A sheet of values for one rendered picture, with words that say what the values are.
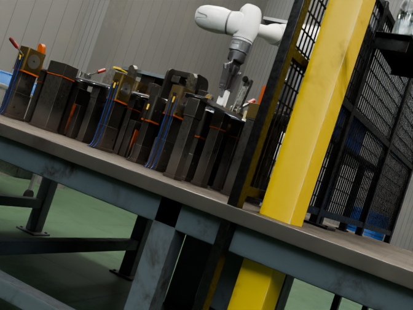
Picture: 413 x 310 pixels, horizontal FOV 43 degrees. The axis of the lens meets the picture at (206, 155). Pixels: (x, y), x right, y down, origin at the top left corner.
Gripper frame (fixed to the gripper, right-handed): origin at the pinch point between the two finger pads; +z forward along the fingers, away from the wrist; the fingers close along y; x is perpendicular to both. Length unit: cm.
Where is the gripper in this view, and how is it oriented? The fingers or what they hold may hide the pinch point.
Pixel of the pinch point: (223, 98)
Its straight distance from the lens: 223.7
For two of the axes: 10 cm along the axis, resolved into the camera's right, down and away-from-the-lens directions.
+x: 8.0, 2.5, -5.4
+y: -5.1, -1.9, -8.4
